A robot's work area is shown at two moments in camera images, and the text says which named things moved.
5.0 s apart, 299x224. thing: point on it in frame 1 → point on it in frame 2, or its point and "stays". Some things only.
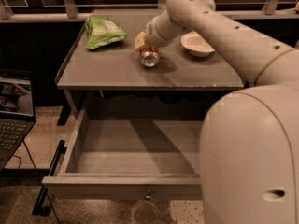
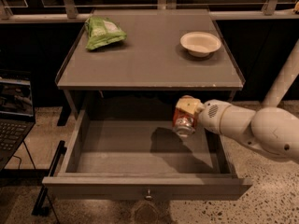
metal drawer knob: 149,196 stays
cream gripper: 151,37 → 210,116
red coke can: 149,58 → 184,123
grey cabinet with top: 178,82 stays
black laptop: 17,110 stays
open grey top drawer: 131,159 stays
